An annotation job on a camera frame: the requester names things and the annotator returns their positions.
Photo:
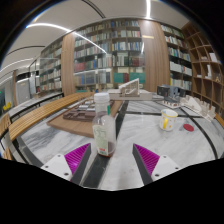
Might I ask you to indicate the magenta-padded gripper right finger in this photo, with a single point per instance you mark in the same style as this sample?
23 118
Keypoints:
146 158

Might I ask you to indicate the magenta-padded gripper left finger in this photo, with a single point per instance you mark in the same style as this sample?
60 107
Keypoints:
77 158

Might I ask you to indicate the clear plastic drink bottle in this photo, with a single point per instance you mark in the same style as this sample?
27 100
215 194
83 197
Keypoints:
104 133

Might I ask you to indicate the brown model on wooden board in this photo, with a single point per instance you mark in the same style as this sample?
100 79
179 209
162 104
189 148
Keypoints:
76 124

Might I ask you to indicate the flat round red coaster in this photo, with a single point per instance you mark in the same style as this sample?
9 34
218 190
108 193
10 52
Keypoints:
188 127

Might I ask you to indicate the curved wooden slat bench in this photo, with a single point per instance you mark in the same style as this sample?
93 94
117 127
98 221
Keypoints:
40 113

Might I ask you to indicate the dark grey architectural model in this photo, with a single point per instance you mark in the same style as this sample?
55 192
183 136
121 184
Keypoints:
170 91

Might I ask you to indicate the white architectural model with ramp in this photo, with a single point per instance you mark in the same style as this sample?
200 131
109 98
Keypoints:
130 89

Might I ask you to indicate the white city block model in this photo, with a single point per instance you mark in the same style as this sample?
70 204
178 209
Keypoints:
198 105

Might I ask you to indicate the open wooden cubby shelf unit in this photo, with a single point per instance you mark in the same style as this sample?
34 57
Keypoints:
203 66

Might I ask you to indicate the white ceiling light strips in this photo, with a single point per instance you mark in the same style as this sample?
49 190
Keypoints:
50 26

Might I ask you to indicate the tall bookshelf wall with books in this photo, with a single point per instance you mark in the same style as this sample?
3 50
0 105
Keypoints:
100 50

